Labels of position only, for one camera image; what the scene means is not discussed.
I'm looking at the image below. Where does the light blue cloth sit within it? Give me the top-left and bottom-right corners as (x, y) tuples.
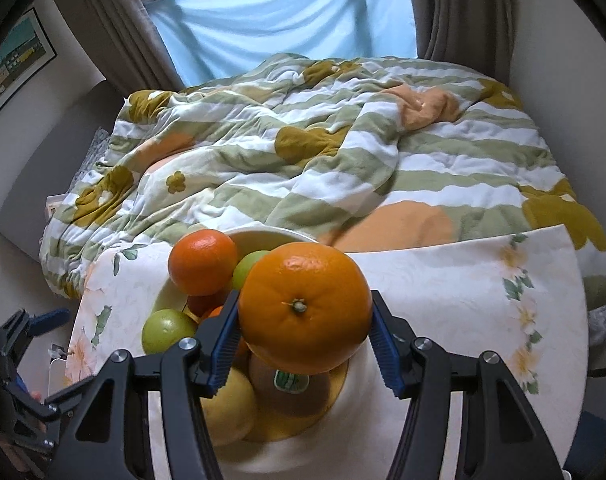
(145, 0), (418, 88)

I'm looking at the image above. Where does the brown kiwi with green sticker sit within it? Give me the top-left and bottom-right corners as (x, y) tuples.
(248, 352), (334, 418)

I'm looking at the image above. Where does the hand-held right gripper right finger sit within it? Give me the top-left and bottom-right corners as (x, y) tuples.
(368, 290), (566, 480)

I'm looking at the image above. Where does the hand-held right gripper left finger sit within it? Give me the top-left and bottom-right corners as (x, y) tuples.
(45, 290), (241, 480)

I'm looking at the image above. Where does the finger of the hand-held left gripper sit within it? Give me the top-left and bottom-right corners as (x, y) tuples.
(0, 308), (70, 356)
(0, 360), (78, 423)

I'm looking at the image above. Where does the red cherry tomato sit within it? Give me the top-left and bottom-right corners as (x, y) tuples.
(187, 287), (231, 317)

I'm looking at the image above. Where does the patterned grey pillow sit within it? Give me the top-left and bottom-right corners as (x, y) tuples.
(68, 125), (114, 196)

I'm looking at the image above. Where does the green striped floral quilt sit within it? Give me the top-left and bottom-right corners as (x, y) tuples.
(38, 52), (606, 301)

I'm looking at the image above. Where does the grey curtain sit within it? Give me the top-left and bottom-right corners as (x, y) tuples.
(73, 0), (186, 96)
(405, 0), (514, 83)

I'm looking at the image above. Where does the dark blue cloth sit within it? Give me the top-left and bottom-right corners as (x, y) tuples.
(563, 410), (606, 480)

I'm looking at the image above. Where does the green round fruit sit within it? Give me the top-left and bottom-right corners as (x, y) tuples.
(142, 309), (198, 356)
(232, 250), (271, 291)

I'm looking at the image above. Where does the framed wall picture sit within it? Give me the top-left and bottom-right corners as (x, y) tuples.
(0, 7), (58, 133)

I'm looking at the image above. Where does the grey headboard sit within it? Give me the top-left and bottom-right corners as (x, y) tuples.
(0, 80), (128, 266)

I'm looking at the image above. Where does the orange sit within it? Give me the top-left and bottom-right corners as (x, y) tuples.
(238, 241), (374, 375)
(168, 229), (238, 297)

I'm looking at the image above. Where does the small orange tangerine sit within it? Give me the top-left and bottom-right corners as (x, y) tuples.
(203, 304), (251, 361)

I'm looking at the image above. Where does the white floral tablecloth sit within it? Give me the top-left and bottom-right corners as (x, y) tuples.
(65, 225), (586, 480)

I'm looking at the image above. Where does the cream yellow plate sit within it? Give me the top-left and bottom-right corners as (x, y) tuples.
(145, 226), (356, 476)

